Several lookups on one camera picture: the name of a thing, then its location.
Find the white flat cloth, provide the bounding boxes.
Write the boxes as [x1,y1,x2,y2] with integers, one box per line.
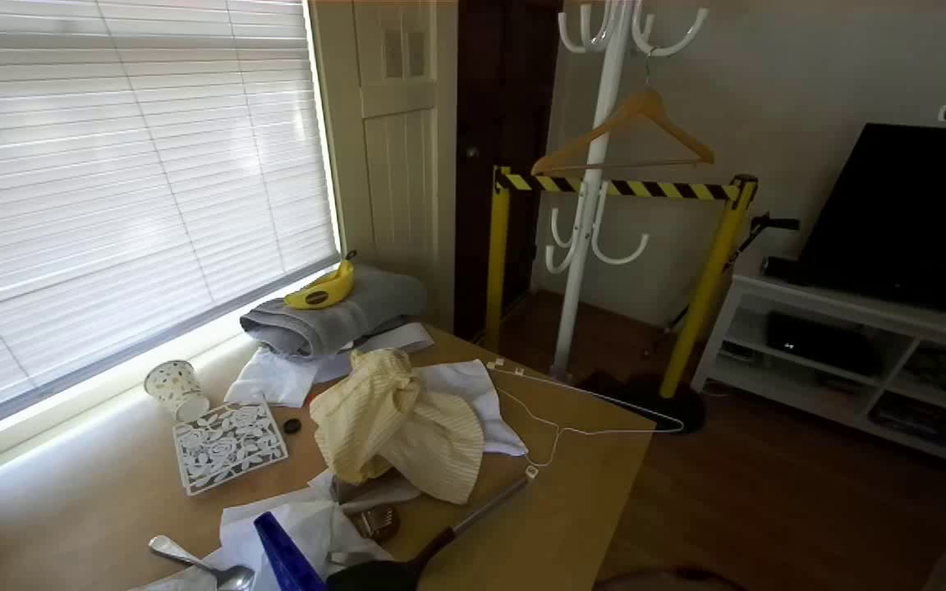
[221,317,438,409]

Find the white television stand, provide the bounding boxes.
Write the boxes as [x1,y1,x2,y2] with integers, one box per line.
[691,271,946,480]

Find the white crumpled cloth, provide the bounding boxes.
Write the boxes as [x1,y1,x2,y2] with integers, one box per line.
[410,358,531,459]

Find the blue grid game board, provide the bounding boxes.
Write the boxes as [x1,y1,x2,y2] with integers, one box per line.
[251,509,332,591]

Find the black media box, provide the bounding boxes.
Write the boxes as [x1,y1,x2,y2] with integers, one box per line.
[767,307,880,381]

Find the grey folded towel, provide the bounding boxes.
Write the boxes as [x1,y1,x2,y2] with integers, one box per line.
[238,263,433,361]

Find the wooden clothes hanger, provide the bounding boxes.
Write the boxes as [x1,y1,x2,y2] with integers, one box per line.
[529,85,721,180]

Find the black television screen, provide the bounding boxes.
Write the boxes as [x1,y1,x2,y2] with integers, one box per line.
[796,122,946,326]

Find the square patterned plate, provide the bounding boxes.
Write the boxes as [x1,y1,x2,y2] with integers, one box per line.
[168,398,292,499]

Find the black pan with handle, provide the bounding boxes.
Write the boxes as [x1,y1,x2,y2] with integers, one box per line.
[321,468,542,591]

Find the white wrinkled cloth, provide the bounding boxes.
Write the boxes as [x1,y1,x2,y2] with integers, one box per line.
[130,468,423,591]

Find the light wooden table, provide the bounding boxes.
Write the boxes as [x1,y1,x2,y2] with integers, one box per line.
[0,326,660,591]

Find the brown round disc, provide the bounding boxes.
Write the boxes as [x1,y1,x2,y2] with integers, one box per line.
[353,503,403,544]

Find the cream panelled door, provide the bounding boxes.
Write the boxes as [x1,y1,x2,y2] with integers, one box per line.
[311,0,460,331]

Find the dark wooden door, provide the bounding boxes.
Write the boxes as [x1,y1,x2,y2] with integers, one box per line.
[453,0,566,340]

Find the patterned white cup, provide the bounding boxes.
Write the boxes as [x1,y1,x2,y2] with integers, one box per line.
[141,358,213,423]

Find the yellow banana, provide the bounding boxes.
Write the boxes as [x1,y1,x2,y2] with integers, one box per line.
[284,256,361,315]

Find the yellow black striped barrier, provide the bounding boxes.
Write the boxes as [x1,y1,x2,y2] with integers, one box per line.
[479,161,763,402]

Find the white window blinds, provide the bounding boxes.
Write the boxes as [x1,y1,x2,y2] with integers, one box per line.
[0,0,341,431]

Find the white coat rack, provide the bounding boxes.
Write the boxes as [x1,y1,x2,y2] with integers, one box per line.
[542,0,713,381]

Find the metal spoon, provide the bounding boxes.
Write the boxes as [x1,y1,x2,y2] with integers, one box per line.
[144,533,256,591]

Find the white metal wire hanger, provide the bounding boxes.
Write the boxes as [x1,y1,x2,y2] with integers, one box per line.
[482,353,666,471]

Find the pale yellow cloth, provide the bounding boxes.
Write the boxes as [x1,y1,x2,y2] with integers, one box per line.
[307,343,488,509]

